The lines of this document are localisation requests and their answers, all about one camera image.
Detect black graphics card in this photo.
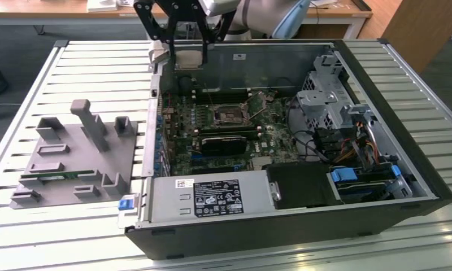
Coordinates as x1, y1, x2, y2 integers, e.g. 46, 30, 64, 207
196, 135, 248, 157

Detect grey parts rack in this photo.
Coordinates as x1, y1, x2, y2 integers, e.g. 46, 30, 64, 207
9, 98, 141, 210

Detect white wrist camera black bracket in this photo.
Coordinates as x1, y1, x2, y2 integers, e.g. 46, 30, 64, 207
197, 0, 234, 17

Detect red black twisted wire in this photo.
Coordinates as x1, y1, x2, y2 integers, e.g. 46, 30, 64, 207
161, 92, 174, 116

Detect CPU socket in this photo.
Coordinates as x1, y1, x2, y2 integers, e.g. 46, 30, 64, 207
209, 104, 252, 127

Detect silver power supply with label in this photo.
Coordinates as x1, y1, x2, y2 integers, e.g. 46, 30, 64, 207
141, 170, 274, 224

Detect silver perforated drive cage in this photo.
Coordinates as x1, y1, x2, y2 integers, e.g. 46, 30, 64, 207
294, 55, 380, 135

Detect silver topped CPU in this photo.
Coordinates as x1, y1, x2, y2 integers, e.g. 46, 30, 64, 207
174, 50, 204, 70

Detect black plastic shroud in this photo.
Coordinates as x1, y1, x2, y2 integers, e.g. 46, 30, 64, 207
264, 163, 344, 211

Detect blue case latch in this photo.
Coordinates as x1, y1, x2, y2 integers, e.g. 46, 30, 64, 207
118, 194, 137, 211

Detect wooden cabinet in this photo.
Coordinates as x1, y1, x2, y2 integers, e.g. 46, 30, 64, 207
380, 0, 452, 75

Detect silver chipset heatsink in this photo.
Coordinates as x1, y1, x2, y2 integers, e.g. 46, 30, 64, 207
250, 156, 274, 171

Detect black open PC case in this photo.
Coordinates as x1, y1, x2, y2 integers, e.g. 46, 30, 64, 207
122, 38, 452, 261

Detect metal socket cover frame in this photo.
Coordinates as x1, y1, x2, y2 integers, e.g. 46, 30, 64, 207
244, 91, 276, 121

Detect RAM slot with white latches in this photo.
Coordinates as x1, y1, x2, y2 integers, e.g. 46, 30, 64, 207
194, 134, 260, 140
194, 88, 250, 93
194, 130, 260, 134
194, 95, 250, 100

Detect wooden desk with white legs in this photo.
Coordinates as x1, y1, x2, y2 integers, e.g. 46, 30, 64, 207
0, 0, 373, 40

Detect green motherboard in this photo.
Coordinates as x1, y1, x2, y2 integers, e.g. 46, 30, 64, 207
156, 87, 300, 177

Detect blue disk carrier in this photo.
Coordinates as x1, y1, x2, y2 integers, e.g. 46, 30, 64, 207
328, 166, 389, 204

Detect black internal cable bundle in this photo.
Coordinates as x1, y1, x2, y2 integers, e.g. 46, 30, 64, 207
292, 128, 339, 166

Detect green RAM stick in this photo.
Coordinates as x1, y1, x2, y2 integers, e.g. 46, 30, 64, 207
21, 168, 96, 181

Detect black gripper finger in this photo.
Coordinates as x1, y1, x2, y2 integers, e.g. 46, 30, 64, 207
184, 0, 216, 66
133, 0, 181, 70

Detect yellow red power cable bundle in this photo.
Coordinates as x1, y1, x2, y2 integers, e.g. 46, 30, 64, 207
333, 120, 384, 172

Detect white papers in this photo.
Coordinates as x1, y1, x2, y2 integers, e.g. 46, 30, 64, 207
309, 0, 349, 8

